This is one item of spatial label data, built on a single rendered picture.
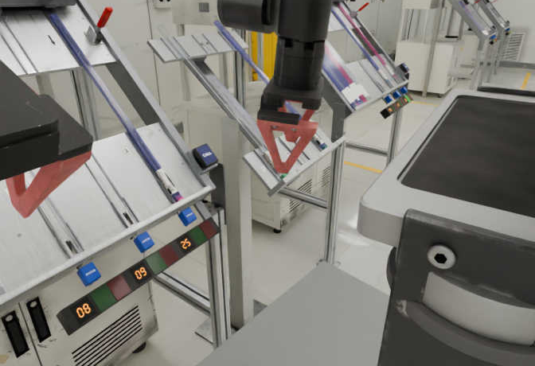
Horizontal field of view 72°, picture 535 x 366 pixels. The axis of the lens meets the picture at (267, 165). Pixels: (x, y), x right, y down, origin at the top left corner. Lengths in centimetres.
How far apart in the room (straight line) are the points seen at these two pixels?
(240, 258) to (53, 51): 78
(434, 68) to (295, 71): 460
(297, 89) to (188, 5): 149
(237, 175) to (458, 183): 93
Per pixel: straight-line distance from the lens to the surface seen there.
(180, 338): 150
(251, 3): 45
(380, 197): 16
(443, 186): 18
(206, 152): 85
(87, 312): 71
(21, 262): 70
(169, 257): 77
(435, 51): 499
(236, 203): 114
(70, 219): 73
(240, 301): 138
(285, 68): 44
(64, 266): 68
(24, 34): 96
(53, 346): 121
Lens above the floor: 112
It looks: 24 degrees down
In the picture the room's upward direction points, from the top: straight up
